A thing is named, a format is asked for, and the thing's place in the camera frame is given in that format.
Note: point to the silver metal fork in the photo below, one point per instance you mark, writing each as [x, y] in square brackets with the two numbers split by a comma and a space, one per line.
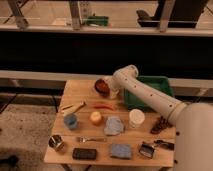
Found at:
[85, 139]

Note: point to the green object on shelf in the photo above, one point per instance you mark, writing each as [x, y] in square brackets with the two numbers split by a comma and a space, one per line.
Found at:
[97, 20]

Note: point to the small metal tin can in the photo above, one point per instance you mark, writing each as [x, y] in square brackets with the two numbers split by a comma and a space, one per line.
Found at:
[56, 142]

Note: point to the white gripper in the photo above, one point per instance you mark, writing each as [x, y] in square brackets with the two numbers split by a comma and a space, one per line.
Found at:
[114, 88]

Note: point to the yellow-handled peeler tool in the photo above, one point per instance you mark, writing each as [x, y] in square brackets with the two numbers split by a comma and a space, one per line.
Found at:
[73, 108]

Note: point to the red chili pepper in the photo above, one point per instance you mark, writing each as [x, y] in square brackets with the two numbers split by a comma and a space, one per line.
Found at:
[103, 107]

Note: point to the crumpled light blue cloth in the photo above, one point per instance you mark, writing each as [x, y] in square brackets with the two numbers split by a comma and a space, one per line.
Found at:
[114, 126]

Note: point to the red bowl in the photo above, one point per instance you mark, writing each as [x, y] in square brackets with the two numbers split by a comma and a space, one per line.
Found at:
[101, 86]

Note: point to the blue plastic cup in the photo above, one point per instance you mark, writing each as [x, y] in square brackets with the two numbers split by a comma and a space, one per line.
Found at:
[70, 121]

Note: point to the blue rectangular sponge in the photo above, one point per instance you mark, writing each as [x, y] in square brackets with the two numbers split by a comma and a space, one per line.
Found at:
[122, 151]

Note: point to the brown grape bunch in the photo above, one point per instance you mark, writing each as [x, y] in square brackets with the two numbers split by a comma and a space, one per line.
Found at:
[160, 125]

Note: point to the green plastic tray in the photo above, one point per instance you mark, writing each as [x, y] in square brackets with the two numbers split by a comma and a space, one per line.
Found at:
[145, 91]

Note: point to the black rectangular sponge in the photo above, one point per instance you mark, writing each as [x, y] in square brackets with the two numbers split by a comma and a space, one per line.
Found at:
[84, 154]

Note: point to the black chair base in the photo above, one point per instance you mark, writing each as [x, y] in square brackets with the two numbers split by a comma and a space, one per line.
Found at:
[185, 14]

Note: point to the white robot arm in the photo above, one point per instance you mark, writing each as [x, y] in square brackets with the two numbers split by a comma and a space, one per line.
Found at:
[193, 149]

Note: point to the yellow orange fruit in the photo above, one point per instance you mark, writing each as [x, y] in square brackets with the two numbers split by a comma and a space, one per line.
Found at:
[96, 118]

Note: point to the white lidded container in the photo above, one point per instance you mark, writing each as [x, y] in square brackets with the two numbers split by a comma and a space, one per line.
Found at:
[136, 118]

